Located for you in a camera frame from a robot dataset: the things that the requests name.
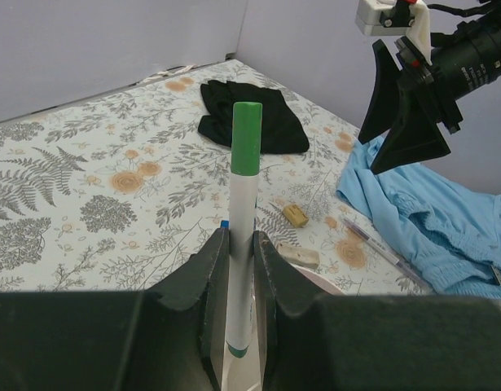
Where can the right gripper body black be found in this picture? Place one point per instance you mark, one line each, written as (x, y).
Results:
(428, 85)

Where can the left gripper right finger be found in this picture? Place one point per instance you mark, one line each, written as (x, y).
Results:
(310, 339)

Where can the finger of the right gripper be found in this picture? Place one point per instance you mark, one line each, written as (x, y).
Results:
(385, 104)
(410, 122)

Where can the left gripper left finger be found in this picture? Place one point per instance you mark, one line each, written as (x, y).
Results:
(168, 337)

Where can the white round divided organizer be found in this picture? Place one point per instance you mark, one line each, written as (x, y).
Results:
(244, 373)

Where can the thin purple gel pen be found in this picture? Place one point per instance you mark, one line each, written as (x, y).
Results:
(385, 253)

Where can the green capped white marker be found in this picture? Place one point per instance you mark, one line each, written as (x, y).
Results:
(243, 189)

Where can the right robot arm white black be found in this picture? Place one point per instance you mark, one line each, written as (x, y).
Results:
(466, 46)

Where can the grey speckled eraser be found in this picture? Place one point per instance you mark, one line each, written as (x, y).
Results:
(299, 256)

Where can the light blue shorts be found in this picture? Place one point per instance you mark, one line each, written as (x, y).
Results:
(450, 234)

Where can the black folded cloth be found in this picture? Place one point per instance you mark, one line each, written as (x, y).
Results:
(245, 112)

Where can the yellow eraser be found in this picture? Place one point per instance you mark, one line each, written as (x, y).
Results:
(295, 215)

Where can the floral table mat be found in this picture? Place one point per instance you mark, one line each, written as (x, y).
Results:
(118, 192)

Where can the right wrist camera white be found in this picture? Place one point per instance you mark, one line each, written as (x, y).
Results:
(377, 18)

